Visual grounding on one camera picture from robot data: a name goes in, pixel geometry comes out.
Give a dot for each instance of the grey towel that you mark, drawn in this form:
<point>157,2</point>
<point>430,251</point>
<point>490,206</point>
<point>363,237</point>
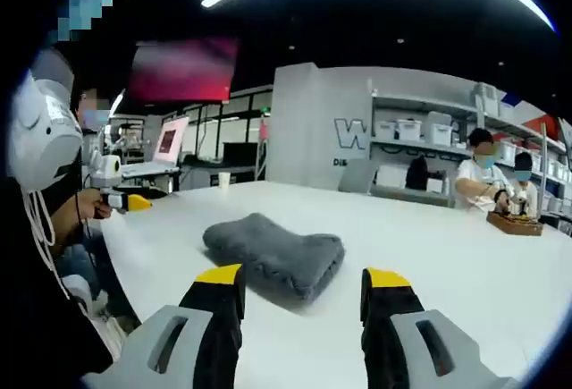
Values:
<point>277,250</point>

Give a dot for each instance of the open laptop with pink display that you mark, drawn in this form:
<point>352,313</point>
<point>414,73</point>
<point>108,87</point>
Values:
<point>172,138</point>

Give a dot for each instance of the person's left hand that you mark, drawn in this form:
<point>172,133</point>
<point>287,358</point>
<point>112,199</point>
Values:
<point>91,205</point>

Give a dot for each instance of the white plastic chair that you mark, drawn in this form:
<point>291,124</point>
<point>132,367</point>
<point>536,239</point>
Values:
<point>109,335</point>

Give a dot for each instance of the white chest-worn device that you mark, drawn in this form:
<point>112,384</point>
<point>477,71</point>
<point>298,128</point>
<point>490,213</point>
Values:
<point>44,138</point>

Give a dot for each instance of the white paper cup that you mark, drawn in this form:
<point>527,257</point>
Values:
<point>224,181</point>

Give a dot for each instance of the person's black shirt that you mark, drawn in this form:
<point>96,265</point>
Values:
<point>27,317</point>

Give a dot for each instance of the brown wooden box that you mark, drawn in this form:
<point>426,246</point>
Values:
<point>514,225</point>

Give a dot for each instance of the black backpack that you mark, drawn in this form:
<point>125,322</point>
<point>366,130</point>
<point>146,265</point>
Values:
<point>416,174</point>

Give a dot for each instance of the grey chair back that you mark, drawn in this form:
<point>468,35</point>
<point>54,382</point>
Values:
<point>357,176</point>

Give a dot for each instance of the grey printed partition panel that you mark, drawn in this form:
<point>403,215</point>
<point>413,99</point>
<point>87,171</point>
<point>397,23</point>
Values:
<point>308,129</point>

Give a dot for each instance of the row of white storage bins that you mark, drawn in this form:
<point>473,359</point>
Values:
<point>409,129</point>

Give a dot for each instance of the grey storage shelf unit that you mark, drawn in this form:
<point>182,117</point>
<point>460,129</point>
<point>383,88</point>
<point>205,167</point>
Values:
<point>424,102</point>

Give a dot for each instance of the large red wall screen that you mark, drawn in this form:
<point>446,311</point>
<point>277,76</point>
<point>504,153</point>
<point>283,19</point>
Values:
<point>183,71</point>

